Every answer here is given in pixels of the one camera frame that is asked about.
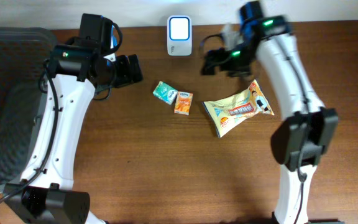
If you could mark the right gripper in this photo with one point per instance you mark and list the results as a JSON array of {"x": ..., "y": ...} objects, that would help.
[{"x": 229, "y": 63}]

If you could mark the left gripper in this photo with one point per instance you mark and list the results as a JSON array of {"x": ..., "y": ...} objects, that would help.
[{"x": 127, "y": 77}]

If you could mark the green tissue pack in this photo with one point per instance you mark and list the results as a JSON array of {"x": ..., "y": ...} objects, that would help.
[{"x": 165, "y": 92}]

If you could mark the yellow wet wipes pack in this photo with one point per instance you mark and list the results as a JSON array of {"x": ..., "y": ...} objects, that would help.
[{"x": 227, "y": 113}]

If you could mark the orange tissue pack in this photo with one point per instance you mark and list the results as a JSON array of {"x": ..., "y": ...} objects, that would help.
[{"x": 183, "y": 103}]

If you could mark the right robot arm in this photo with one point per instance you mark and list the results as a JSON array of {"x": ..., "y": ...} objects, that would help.
[{"x": 308, "y": 126}]

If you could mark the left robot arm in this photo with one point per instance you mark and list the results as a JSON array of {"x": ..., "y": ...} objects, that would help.
[{"x": 76, "y": 72}]

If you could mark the white barcode scanner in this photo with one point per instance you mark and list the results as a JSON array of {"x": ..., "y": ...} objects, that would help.
[{"x": 179, "y": 35}]

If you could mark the grey plastic basket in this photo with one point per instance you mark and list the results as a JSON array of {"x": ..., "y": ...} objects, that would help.
[{"x": 22, "y": 53}]

